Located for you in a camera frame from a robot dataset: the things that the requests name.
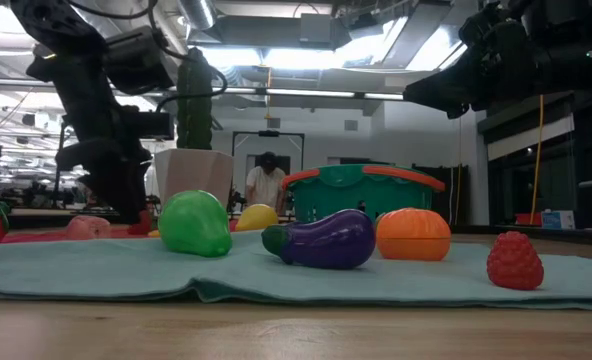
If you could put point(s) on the green toy pear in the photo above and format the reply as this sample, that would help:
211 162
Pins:
193 225

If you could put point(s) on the light blue cloth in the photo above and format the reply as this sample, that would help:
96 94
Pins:
101 272

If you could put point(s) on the black gantry frame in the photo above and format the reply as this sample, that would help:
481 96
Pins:
268 133

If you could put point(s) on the red toy raspberry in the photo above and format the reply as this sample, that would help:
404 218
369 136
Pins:
515 262

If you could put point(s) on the silver ventilation duct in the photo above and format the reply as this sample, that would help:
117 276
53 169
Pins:
198 12

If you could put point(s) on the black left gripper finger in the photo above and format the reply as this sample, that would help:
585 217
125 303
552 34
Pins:
108 197
137 192

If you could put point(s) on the tall green cactus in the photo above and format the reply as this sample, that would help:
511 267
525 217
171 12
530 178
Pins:
194 100

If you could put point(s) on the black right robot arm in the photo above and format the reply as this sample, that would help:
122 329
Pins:
566 45

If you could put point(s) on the blue and white box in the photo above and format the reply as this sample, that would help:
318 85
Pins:
558 220

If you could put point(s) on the red bin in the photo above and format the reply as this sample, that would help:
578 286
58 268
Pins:
527 219

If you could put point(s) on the teal basket with orange rim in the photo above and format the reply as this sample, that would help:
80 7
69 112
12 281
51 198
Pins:
361 192

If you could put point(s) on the person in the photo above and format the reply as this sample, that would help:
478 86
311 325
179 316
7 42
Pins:
266 185

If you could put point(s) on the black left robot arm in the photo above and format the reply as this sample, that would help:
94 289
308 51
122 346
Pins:
83 85

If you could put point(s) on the orange toy mandarin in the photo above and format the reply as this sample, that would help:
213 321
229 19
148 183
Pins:
413 235

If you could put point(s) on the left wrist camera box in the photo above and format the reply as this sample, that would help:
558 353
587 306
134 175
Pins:
148 125

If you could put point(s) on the red cloth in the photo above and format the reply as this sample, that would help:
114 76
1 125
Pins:
36 237

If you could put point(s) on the purple toy eggplant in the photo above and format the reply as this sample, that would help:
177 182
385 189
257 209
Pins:
326 242

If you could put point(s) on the pink toy meat piece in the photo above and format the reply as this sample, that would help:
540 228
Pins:
87 229

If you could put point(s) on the yellow toy lemon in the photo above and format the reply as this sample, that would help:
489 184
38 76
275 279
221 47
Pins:
256 219

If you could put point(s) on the dark cabinet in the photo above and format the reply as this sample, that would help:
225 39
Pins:
456 195

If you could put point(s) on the small yellow toy piece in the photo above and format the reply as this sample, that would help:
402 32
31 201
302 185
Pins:
153 233

